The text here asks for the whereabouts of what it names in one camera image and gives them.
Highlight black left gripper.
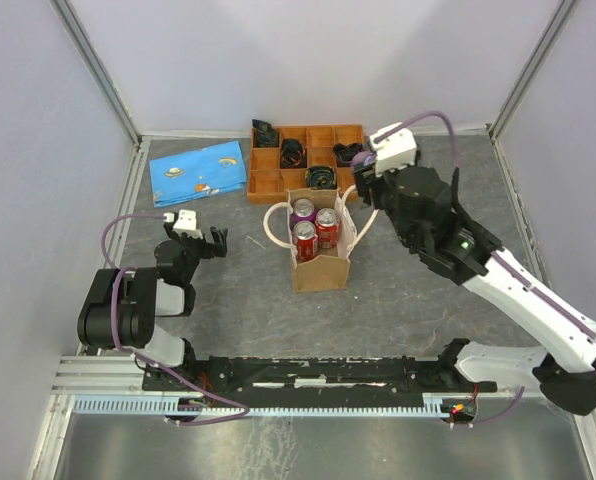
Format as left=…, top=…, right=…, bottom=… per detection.
left=165, top=223, right=228, bottom=284

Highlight purple can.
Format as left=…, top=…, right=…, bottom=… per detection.
left=289, top=198, right=317, bottom=228
left=350, top=151, right=375, bottom=167

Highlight red can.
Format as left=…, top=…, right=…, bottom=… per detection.
left=292, top=221, right=318, bottom=262
left=315, top=208, right=340, bottom=250

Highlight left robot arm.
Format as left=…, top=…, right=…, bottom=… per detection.
left=77, top=225, right=228, bottom=390

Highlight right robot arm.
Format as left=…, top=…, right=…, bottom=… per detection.
left=352, top=165, right=596, bottom=416

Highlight dark rolled tie right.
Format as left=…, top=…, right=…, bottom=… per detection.
left=332, top=142, right=364, bottom=167

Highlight dark rolled tie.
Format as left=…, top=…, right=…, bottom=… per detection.
left=332, top=142, right=364, bottom=167
left=305, top=165, right=337, bottom=190
left=252, top=119, right=279, bottom=148
left=280, top=138, right=306, bottom=168

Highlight dark rolled tie bottom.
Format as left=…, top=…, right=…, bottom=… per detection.
left=305, top=165, right=337, bottom=190

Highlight blue patterned folded cloth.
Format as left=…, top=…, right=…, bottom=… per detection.
left=149, top=141, right=247, bottom=208

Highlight dark rolled tie middle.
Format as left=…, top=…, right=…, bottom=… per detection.
left=280, top=138, right=306, bottom=168

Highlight orange wooden compartment tray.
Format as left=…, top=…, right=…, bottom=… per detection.
left=247, top=124, right=365, bottom=205

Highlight dark rolled tie top left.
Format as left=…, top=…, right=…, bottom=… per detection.
left=252, top=119, right=279, bottom=148

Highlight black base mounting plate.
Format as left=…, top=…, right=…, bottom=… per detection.
left=141, top=354, right=499, bottom=406

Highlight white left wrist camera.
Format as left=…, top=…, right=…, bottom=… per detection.
left=164, top=209, right=203, bottom=238

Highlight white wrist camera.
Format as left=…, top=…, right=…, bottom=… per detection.
left=369, top=124, right=418, bottom=177
left=164, top=209, right=203, bottom=238

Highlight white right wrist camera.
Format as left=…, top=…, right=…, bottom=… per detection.
left=369, top=124, right=418, bottom=177

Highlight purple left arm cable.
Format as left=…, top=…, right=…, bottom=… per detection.
left=101, top=212, right=252, bottom=426

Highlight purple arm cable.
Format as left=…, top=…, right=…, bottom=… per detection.
left=372, top=110, right=596, bottom=427
left=101, top=212, right=252, bottom=426

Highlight light blue cable duct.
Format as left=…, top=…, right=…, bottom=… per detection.
left=73, top=395, right=449, bottom=419

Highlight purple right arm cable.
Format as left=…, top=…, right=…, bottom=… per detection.
left=372, top=110, right=596, bottom=427

